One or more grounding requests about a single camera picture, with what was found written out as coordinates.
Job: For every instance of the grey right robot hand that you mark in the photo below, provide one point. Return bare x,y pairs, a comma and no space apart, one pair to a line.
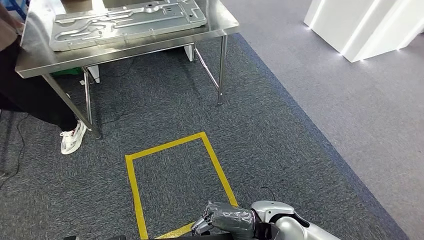
232,218

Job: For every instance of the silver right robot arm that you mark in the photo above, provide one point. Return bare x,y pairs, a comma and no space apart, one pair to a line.
288,232

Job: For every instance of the stainless steel workbench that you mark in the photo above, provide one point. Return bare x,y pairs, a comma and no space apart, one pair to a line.
212,23

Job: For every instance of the yellow floor tape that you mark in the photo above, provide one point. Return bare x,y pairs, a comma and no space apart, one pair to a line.
132,185

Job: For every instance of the grey metal panel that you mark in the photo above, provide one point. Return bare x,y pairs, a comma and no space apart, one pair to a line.
132,30

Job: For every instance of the green box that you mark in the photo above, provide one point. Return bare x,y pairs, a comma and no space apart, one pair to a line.
66,72

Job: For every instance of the white lit display plinth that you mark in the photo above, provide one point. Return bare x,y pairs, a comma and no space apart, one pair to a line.
357,26

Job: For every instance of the person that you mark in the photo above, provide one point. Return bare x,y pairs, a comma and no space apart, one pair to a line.
26,92

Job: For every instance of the blue metal stand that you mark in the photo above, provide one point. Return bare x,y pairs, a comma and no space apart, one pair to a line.
16,6

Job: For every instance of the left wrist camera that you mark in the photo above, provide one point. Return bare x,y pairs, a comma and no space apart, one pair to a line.
70,238

